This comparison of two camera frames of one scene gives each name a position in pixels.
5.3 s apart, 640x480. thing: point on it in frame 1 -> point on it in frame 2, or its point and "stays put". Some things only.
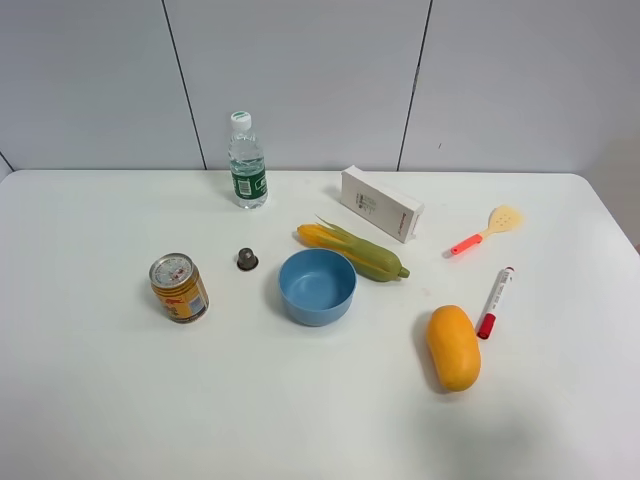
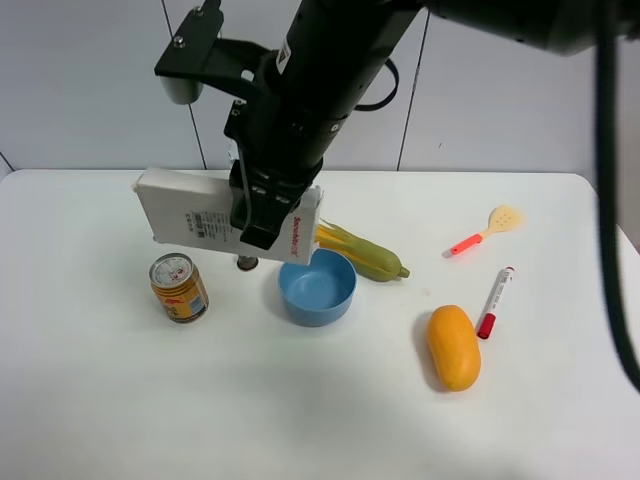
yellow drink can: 179,288 stays put
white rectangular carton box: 390,209 -> 192,208
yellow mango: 453,343 stays put
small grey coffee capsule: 247,260 stays put
